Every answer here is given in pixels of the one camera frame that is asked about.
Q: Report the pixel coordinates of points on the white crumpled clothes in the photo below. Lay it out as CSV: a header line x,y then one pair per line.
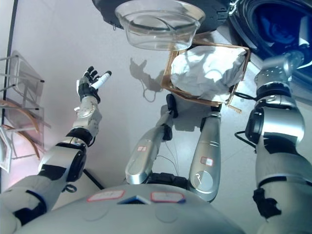
x,y
202,73

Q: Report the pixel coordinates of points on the round washer door with glass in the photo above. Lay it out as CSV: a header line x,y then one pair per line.
x,y
158,26

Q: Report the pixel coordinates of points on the silver robot torso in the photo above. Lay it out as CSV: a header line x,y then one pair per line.
x,y
151,214

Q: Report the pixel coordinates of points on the silver robot leg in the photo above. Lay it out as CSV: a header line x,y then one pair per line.
x,y
207,156
146,151

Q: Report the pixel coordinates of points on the silver right robot leg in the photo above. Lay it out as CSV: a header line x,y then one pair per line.
x,y
207,156

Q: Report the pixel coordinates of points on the navy blue garment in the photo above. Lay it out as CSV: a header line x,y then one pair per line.
x,y
275,26

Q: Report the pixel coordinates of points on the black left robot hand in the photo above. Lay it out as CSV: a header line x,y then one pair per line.
x,y
87,87

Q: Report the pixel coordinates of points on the silver left robot leg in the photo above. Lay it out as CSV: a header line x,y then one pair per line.
x,y
146,151

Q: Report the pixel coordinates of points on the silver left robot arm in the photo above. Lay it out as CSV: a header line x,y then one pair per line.
x,y
63,161

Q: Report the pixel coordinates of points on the clear acrylic chair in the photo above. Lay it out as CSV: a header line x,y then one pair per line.
x,y
22,80

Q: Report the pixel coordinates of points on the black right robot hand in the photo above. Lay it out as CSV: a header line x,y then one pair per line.
x,y
296,59

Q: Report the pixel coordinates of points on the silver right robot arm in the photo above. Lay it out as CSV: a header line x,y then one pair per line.
x,y
280,126

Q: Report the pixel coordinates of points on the grey front-load washing machine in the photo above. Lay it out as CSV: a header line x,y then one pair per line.
x,y
246,26

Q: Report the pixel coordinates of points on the brown woven laundry basket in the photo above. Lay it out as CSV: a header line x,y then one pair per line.
x,y
168,73

